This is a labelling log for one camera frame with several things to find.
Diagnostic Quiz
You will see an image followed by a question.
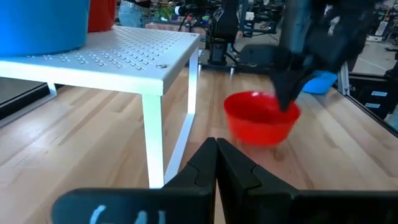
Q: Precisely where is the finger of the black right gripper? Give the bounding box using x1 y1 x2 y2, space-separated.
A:
271 54 293 112
287 67 315 110

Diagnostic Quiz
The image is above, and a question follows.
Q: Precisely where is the red plastic mini bowl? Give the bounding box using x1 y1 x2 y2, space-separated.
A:
88 0 118 34
223 90 302 147

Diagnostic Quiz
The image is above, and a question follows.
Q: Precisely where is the green leafy background plant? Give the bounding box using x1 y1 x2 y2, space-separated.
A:
154 3 175 22

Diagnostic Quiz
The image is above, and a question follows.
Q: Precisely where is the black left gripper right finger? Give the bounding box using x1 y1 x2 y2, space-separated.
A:
216 138 398 224

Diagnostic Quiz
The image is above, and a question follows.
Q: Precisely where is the white perforated metal shelf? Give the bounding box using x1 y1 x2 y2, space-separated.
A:
0 25 201 190

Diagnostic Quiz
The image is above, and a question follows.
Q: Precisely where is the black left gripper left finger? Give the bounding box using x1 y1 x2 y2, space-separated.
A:
50 137 218 224

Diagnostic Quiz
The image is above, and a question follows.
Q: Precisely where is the blue plastic mini bowl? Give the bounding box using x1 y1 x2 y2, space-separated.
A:
0 0 91 58
302 70 339 95

